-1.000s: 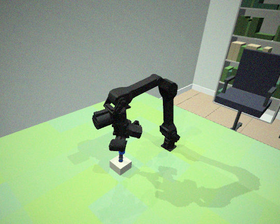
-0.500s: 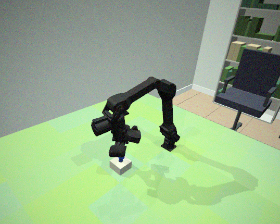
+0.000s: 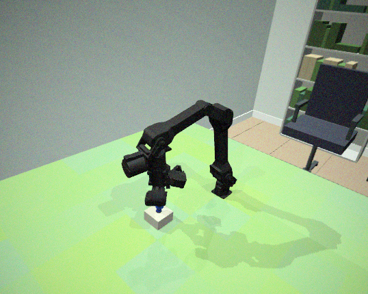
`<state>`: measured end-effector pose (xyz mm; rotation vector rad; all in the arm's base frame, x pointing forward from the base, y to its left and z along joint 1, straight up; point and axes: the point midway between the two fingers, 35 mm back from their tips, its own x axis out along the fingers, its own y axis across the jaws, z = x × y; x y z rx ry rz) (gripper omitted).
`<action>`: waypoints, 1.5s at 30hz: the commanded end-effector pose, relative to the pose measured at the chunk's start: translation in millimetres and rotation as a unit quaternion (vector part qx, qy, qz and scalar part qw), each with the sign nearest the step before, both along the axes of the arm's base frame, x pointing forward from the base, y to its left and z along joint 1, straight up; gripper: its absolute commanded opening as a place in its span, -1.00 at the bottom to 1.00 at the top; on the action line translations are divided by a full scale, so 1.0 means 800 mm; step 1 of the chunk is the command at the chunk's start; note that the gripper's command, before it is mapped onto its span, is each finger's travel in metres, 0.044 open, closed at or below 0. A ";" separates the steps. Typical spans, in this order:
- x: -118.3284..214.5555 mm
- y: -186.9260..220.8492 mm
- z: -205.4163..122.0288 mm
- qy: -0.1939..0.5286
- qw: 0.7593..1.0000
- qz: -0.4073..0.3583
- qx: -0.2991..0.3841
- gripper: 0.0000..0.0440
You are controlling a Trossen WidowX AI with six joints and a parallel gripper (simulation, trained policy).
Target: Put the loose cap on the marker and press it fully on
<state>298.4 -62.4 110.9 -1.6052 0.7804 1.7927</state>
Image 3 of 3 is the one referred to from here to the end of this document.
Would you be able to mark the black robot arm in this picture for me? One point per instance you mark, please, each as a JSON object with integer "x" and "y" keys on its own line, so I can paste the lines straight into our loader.
{"x": 159, "y": 135}

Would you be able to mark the beige square block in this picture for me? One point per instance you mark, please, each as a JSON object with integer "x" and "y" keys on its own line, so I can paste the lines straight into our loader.
{"x": 158, "y": 220}

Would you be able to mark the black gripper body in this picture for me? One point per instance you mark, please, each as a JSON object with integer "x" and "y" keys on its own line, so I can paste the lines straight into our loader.
{"x": 157, "y": 178}

